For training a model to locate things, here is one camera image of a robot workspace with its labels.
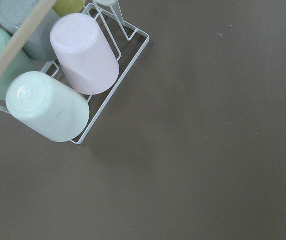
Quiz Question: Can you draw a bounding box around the pink plastic cup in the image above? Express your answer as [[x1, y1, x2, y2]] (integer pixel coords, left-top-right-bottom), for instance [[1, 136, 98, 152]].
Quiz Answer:
[[50, 13, 119, 95]]

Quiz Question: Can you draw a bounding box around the white plastic cup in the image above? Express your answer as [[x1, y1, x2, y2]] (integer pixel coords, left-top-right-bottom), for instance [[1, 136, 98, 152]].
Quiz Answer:
[[6, 71, 90, 142]]

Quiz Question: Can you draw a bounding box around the yellow plastic cup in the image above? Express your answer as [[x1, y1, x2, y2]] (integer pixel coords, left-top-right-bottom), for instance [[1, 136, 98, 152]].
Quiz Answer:
[[53, 0, 86, 17]]

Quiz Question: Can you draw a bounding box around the mint green plastic cup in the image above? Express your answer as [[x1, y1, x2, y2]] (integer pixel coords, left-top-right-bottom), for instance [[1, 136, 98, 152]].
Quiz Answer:
[[0, 28, 38, 100]]

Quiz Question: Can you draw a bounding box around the grey plastic cup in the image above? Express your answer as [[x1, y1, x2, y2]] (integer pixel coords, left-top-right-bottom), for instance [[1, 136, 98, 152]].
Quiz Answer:
[[0, 0, 61, 63]]

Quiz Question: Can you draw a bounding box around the white wire cup rack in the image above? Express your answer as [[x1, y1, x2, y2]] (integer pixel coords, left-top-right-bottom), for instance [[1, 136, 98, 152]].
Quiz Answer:
[[0, 0, 150, 145]]

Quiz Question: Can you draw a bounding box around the wooden rack handle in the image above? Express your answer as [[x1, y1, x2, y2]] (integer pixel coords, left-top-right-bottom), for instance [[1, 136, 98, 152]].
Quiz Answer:
[[0, 0, 56, 77]]

